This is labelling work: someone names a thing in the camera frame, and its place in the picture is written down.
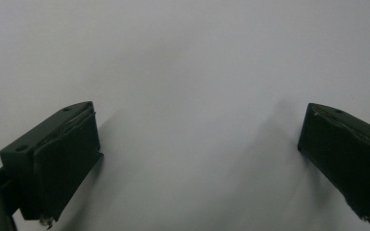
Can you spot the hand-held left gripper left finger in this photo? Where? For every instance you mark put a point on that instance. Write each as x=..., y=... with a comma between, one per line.
x=58, y=160

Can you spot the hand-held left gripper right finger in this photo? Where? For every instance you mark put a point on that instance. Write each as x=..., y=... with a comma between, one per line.
x=347, y=154

